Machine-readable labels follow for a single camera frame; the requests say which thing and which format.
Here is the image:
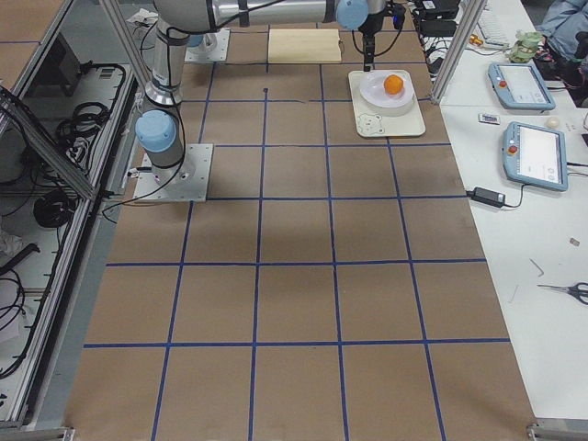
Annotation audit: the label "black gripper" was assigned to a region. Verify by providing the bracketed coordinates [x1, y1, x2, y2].
[358, 1, 406, 71]

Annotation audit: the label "orange fruit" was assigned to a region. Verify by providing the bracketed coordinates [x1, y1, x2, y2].
[383, 74, 404, 96]

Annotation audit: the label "white round plate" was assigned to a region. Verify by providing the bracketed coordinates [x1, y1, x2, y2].
[359, 70, 415, 117]

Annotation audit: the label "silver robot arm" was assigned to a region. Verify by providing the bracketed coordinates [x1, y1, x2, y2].
[145, 1, 405, 113]

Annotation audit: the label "cream bear tray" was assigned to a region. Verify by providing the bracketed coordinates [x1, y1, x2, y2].
[348, 70, 425, 138]

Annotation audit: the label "wooden cutting board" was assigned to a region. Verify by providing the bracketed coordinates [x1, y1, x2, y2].
[267, 28, 342, 64]

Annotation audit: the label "white keyboard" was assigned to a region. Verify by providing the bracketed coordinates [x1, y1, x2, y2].
[478, 9, 509, 48]

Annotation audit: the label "small white card box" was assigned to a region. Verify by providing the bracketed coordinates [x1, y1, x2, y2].
[478, 113, 501, 125]

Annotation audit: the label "upper blue teach pendant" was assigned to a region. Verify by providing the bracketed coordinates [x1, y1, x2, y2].
[488, 62, 556, 111]

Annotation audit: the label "blue teach pendant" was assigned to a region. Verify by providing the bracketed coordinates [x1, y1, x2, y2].
[502, 121, 569, 192]
[488, 62, 556, 111]

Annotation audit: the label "lower blue teach pendant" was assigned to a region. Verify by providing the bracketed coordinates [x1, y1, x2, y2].
[502, 121, 569, 192]

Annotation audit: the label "black power adapter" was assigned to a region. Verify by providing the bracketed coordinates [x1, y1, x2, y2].
[468, 187, 505, 208]

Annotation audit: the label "small cream ball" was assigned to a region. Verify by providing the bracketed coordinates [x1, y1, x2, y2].
[545, 117, 560, 130]

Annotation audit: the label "person in blue jacket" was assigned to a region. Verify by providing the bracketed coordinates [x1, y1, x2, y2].
[537, 0, 587, 63]

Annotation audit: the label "hex key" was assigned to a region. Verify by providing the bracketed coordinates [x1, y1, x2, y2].
[529, 258, 545, 277]

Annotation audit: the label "black scissors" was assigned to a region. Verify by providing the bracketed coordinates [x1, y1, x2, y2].
[538, 282, 588, 305]

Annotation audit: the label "aluminium frame post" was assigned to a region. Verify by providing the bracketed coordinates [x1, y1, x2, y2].
[431, 0, 487, 104]

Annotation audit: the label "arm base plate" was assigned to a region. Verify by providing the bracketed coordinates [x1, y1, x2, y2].
[185, 28, 231, 63]
[133, 143, 213, 203]

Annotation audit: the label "control cabinet with cables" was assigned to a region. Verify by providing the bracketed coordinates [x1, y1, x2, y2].
[1, 1, 141, 439]

